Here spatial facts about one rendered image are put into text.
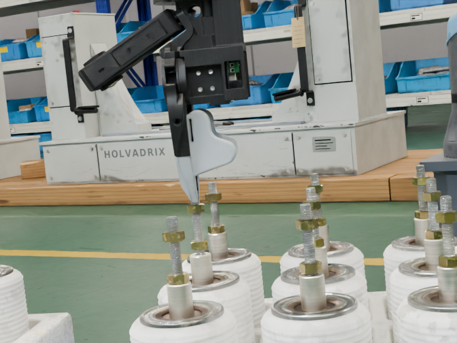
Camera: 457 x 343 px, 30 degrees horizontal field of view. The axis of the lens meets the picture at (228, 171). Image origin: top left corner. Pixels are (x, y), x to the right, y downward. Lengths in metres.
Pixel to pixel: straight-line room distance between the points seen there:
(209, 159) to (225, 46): 0.11
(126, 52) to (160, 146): 2.54
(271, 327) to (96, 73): 0.31
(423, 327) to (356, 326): 0.05
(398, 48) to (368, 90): 6.47
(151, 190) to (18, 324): 2.32
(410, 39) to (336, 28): 6.53
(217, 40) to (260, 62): 9.46
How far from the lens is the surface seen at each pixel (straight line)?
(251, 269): 0.97
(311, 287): 0.74
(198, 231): 0.87
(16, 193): 3.81
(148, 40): 0.85
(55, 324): 1.08
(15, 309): 1.05
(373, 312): 0.99
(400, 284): 0.85
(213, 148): 0.84
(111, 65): 0.86
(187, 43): 0.85
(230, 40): 0.84
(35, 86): 9.87
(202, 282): 0.87
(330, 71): 3.08
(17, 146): 4.42
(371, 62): 3.21
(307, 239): 0.74
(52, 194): 3.67
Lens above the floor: 0.46
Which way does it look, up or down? 6 degrees down
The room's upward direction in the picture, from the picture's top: 6 degrees counter-clockwise
